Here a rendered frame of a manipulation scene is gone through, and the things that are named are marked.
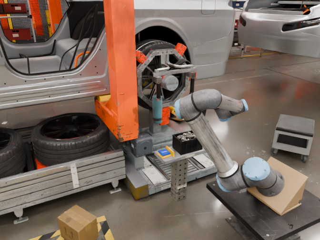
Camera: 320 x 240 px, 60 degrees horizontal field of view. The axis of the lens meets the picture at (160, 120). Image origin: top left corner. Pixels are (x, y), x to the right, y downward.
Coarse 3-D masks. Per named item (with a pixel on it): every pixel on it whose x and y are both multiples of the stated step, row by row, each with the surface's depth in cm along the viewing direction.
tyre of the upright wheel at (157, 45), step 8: (144, 40) 263; (152, 40) 258; (160, 40) 261; (136, 48) 253; (144, 48) 246; (152, 48) 248; (160, 48) 252; (168, 48) 256; (184, 56) 268; (136, 64) 247; (144, 104) 266
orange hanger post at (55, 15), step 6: (48, 0) 401; (54, 0) 400; (48, 6) 411; (54, 6) 403; (60, 6) 407; (54, 12) 406; (60, 12) 409; (54, 18) 408; (60, 18) 412; (54, 24) 411; (54, 30) 414
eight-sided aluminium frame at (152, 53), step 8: (152, 56) 242; (176, 56) 253; (144, 64) 241; (184, 64) 261; (184, 72) 269; (184, 80) 269; (184, 88) 271; (144, 96) 253; (176, 96) 271; (168, 104) 269
